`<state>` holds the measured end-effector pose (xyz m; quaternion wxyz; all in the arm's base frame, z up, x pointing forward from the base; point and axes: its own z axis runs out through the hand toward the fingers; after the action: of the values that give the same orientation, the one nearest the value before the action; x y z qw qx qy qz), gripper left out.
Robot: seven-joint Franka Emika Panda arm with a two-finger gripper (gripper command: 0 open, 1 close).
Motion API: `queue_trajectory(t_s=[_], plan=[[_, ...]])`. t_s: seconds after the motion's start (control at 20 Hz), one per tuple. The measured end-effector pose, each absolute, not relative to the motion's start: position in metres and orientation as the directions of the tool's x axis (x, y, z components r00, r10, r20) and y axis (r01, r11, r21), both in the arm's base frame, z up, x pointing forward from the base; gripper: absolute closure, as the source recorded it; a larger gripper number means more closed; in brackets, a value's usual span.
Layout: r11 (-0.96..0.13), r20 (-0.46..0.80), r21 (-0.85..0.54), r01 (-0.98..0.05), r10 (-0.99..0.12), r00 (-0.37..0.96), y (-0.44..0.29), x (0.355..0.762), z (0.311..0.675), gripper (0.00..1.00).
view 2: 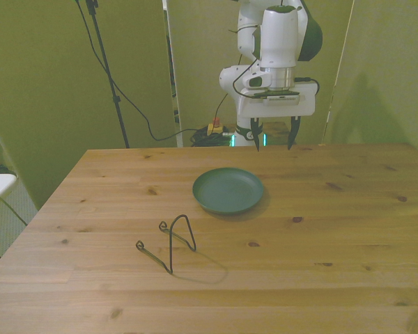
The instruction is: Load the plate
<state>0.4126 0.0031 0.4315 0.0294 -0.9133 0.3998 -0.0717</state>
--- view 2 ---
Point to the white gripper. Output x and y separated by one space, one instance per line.
278 109

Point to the green round plate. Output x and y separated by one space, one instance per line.
228 189

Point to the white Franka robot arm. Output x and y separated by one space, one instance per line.
278 35

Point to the yellow emergency stop box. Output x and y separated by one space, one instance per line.
216 128

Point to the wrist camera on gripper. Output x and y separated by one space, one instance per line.
282 99

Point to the black round-pole camera stand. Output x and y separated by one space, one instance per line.
116 99

